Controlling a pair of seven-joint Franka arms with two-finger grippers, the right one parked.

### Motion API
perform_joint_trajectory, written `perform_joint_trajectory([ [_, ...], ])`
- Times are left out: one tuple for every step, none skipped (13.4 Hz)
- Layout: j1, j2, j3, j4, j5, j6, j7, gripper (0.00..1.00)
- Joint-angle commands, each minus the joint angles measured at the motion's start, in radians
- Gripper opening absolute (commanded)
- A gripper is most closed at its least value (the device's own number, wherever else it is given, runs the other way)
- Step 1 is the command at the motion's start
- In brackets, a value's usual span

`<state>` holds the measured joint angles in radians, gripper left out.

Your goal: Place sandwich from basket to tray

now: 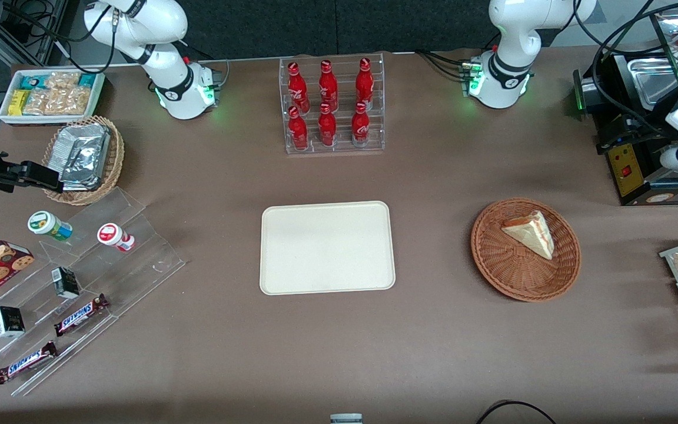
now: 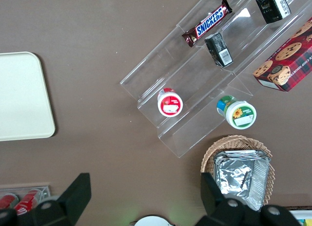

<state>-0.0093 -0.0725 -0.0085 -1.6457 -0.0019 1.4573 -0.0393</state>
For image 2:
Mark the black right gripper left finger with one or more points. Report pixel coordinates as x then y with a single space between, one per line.
61 209

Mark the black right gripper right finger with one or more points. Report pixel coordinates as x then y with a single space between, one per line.
226 211

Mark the woven wicker basket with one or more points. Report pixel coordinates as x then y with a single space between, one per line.
212 153

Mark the cream plastic tray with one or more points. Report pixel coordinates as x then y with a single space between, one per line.
22 97

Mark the clear plastic can holder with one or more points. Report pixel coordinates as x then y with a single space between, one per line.
45 190

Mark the red cola can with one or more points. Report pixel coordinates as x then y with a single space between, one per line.
7 201
26 200

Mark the silver foil wrapped package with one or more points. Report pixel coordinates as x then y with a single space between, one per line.
234 175

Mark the white box with dark edge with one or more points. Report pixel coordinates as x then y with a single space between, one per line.
302 217

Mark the white round object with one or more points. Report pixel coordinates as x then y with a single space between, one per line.
151 221

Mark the green lid yogurt cup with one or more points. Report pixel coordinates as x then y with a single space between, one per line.
237 112

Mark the red lid yogurt cup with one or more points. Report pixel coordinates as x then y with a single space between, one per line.
169 103

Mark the clear acrylic stepped display stand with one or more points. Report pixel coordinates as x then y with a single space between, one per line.
195 72

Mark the small black barcode box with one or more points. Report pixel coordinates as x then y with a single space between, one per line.
218 49

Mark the red tartan cookie box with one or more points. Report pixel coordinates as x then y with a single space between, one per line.
288 58

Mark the Snickers chocolate bar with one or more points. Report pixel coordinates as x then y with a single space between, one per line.
209 22

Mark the black and white carton box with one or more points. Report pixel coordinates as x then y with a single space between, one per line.
271 6

